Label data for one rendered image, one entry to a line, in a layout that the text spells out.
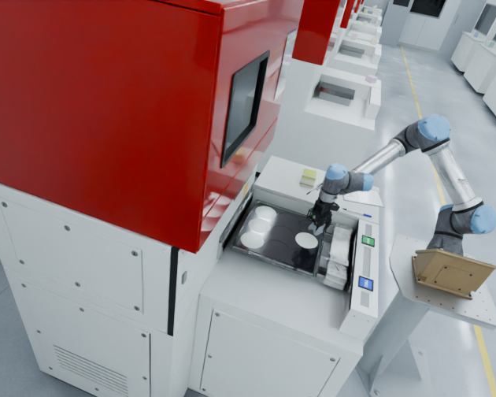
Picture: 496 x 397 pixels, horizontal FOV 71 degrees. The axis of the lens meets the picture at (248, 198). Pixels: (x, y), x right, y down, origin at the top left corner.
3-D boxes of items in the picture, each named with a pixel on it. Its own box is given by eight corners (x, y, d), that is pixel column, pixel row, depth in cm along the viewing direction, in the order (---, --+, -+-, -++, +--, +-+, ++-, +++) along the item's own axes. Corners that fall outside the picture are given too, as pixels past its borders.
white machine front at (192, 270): (167, 334, 116) (171, 248, 93) (244, 205, 182) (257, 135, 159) (175, 337, 116) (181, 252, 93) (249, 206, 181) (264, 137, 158)
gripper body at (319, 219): (305, 219, 151) (312, 197, 144) (317, 213, 156) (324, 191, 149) (318, 229, 147) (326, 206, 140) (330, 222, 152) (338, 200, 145)
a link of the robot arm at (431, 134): (478, 227, 155) (420, 118, 156) (507, 226, 140) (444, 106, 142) (457, 239, 153) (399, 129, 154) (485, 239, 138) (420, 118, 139)
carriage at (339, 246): (323, 283, 142) (324, 279, 140) (333, 231, 171) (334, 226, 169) (342, 291, 140) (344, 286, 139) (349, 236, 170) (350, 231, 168)
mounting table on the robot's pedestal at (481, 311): (461, 272, 186) (475, 255, 178) (486, 345, 150) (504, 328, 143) (377, 248, 192) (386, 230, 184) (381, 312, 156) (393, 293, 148)
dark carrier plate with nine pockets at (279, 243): (233, 245, 145) (233, 244, 145) (257, 202, 173) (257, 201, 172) (312, 273, 140) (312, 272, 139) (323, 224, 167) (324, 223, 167)
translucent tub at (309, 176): (298, 185, 178) (301, 174, 175) (300, 178, 185) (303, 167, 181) (312, 189, 178) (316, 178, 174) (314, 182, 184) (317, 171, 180)
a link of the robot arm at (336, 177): (352, 173, 134) (331, 171, 132) (343, 196, 140) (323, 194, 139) (346, 163, 140) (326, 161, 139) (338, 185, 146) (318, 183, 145)
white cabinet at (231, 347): (186, 396, 179) (198, 294, 132) (245, 268, 257) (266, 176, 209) (306, 449, 169) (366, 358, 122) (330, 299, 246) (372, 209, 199)
